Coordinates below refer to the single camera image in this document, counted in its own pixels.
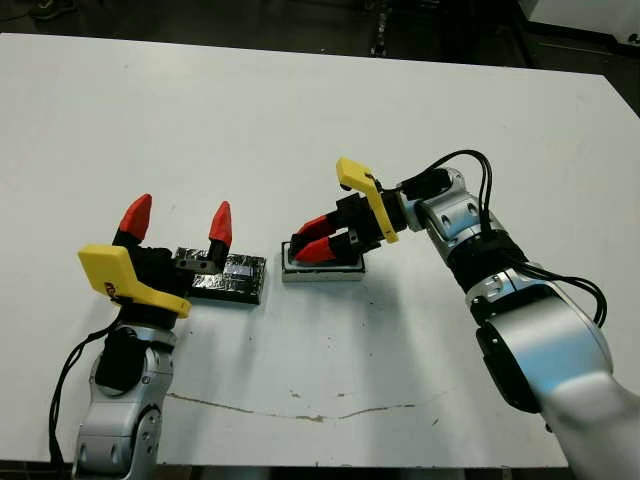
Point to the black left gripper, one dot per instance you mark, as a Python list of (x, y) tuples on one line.
[(155, 280)]

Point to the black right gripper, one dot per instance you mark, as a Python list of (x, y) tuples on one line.
[(362, 220)]

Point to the shiny black box lid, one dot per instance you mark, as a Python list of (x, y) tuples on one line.
[(235, 285)]

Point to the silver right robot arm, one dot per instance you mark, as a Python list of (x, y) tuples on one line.
[(550, 340)]

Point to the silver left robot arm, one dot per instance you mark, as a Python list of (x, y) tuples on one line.
[(115, 420)]

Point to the dark metal chair pole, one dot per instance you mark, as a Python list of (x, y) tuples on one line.
[(381, 30)]

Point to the white-lined camera box base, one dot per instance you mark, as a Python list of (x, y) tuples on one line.
[(320, 276)]

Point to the yellow right wrist camera mount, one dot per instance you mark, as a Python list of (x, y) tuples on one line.
[(367, 182)]

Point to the yellow wrist camera mount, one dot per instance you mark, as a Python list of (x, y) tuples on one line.
[(367, 182), (107, 265)]

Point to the yellow left wrist camera mount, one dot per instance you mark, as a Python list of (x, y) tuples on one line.
[(107, 265)]

